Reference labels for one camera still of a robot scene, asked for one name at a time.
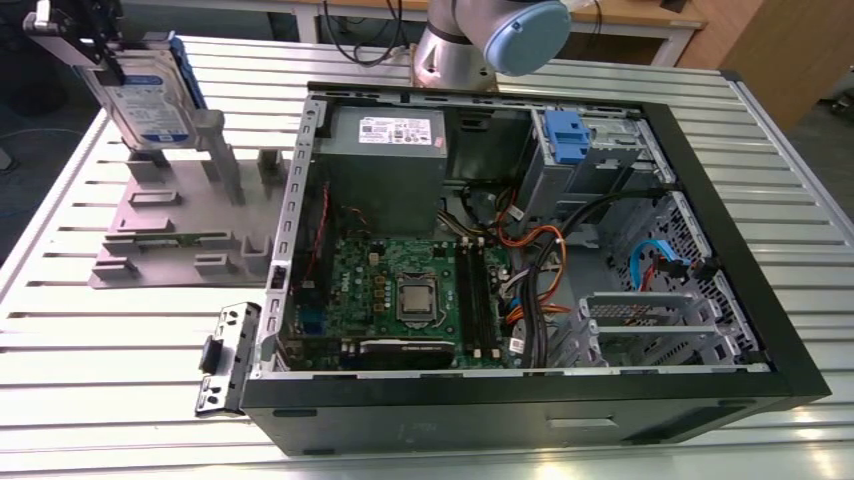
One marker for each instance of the metal optical drive cage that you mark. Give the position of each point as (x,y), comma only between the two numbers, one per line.
(601,165)

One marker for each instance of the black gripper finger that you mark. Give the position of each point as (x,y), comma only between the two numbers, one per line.
(114,72)

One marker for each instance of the black RAM slot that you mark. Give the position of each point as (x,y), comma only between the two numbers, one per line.
(469,300)
(489,300)

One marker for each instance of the grey parts rack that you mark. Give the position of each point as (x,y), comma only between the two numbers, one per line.
(187,220)

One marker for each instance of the blue plastic drive latch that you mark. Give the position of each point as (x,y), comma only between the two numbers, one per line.
(568,145)

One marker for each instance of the black graphics card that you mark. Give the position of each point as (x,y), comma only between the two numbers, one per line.
(408,350)

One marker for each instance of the green RAM stick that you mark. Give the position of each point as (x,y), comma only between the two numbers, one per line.
(167,240)

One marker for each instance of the grey power supply unit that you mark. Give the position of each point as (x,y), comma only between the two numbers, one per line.
(381,190)

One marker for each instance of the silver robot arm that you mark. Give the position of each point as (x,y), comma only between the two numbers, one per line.
(454,60)

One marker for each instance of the silver CPU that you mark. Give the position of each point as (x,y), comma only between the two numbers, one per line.
(420,300)

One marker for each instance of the green motherboard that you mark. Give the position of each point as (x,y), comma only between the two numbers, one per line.
(364,260)

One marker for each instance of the wooden cabinet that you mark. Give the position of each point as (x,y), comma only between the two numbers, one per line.
(768,50)

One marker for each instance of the hard disk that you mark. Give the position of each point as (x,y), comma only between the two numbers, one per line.
(147,115)

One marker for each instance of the metal slot retention bracket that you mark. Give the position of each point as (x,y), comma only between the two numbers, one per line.
(230,325)

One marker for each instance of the CPU socket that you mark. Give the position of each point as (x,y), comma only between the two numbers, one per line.
(420,276)

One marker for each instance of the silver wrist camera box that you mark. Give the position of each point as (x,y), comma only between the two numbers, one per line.
(57,40)

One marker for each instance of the black open PC case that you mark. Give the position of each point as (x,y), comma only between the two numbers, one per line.
(534,415)

